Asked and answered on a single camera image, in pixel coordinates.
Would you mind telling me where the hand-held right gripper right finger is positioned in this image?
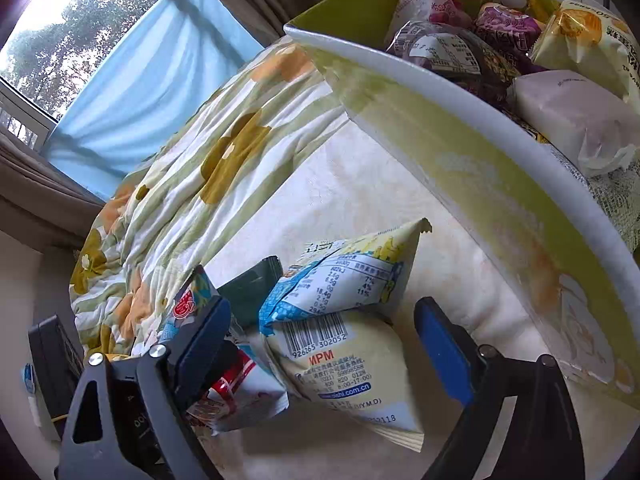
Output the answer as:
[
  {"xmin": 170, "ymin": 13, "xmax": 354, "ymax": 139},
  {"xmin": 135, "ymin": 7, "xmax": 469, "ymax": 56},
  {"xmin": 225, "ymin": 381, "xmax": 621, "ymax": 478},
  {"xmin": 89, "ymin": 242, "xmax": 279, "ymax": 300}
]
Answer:
[{"xmin": 414, "ymin": 296, "xmax": 586, "ymax": 480}]

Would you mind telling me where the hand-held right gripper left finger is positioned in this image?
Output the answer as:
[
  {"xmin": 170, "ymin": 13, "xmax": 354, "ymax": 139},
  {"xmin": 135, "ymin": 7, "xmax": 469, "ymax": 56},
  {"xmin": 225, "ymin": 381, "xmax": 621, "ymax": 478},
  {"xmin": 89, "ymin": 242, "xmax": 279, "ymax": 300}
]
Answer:
[{"xmin": 55, "ymin": 296, "xmax": 233, "ymax": 480}]

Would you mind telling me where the cream barcode snack packet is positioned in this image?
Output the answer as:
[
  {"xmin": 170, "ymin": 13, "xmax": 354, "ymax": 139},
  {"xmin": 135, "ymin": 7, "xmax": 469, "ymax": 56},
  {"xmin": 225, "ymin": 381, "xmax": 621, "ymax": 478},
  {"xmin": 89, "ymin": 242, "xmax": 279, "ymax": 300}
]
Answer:
[{"xmin": 262, "ymin": 310, "xmax": 426, "ymax": 454}]

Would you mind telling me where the green cardboard box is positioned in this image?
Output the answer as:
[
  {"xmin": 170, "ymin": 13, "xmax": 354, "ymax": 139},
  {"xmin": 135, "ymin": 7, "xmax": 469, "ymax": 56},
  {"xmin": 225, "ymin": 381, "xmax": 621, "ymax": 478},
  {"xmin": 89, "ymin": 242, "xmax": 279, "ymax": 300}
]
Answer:
[{"xmin": 283, "ymin": 0, "xmax": 640, "ymax": 407}]

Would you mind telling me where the blue floral snack packet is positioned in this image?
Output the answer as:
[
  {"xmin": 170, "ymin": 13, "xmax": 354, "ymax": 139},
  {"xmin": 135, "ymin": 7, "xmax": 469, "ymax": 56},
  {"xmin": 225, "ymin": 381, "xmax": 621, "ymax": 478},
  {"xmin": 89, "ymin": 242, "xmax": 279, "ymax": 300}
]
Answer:
[{"xmin": 160, "ymin": 265, "xmax": 222, "ymax": 347}]

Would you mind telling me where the red white snack packet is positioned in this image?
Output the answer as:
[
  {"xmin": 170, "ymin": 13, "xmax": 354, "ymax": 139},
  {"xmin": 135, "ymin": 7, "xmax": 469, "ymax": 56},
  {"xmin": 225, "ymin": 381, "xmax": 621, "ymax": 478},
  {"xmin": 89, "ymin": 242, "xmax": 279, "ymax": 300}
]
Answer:
[{"xmin": 187, "ymin": 340, "xmax": 291, "ymax": 437}]

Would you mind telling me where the dark green snack packet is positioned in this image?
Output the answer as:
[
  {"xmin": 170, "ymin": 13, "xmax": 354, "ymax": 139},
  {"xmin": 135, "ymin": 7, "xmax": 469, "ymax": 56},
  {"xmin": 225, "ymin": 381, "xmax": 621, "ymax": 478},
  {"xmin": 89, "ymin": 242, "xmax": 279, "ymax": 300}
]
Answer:
[{"xmin": 217, "ymin": 256, "xmax": 284, "ymax": 332}]

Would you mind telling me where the blue yellow snack packet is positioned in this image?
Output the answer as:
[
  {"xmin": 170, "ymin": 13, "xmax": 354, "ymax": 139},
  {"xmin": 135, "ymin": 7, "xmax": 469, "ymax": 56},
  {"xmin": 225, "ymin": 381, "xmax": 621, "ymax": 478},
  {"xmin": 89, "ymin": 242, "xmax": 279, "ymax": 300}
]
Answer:
[{"xmin": 258, "ymin": 218, "xmax": 434, "ymax": 334}]

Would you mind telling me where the floral striped blanket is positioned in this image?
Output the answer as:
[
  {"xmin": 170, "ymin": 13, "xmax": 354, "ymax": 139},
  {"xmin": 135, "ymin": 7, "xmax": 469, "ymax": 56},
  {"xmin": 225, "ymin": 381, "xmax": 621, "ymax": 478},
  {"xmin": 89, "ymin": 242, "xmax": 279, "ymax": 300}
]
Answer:
[{"xmin": 69, "ymin": 40, "xmax": 352, "ymax": 362}]

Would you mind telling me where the light blue cloth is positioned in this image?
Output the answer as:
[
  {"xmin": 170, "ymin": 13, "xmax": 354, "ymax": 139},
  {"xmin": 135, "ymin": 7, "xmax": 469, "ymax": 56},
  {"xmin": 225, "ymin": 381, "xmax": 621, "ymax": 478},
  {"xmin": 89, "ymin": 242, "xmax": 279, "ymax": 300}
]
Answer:
[{"xmin": 42, "ymin": 0, "xmax": 267, "ymax": 204}]

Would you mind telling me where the pale lilac snack packet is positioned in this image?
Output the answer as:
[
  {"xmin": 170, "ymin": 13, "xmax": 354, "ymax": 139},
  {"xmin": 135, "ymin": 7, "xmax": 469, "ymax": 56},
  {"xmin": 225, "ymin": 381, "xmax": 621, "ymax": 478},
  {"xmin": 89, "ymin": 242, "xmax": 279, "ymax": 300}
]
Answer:
[{"xmin": 507, "ymin": 70, "xmax": 640, "ymax": 179}]

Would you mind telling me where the dark purple labelled snack packet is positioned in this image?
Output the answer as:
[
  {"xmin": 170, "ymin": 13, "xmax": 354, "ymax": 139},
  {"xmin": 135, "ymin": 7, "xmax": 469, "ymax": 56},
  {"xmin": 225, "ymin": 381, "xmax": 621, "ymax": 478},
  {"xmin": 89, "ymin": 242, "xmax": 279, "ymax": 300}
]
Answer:
[{"xmin": 387, "ymin": 20, "xmax": 522, "ymax": 92}]

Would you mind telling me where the white framed window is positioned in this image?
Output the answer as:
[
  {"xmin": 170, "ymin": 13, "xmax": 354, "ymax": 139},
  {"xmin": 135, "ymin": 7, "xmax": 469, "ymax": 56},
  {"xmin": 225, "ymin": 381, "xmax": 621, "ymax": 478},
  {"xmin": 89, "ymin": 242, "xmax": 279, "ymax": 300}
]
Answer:
[{"xmin": 0, "ymin": 0, "xmax": 182, "ymax": 152}]

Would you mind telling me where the cream yellow snack packet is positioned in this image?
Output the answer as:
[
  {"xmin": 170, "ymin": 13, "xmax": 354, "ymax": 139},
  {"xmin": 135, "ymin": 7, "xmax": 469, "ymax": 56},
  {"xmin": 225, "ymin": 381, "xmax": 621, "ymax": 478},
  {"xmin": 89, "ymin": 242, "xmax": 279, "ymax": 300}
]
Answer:
[{"xmin": 530, "ymin": 0, "xmax": 640, "ymax": 107}]

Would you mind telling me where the pink snack packet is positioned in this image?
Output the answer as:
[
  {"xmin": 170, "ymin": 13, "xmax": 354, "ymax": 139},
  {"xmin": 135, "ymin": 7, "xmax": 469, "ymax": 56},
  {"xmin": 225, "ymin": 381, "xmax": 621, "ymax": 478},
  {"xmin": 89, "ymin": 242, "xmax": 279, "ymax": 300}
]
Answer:
[{"xmin": 385, "ymin": 0, "xmax": 474, "ymax": 52}]

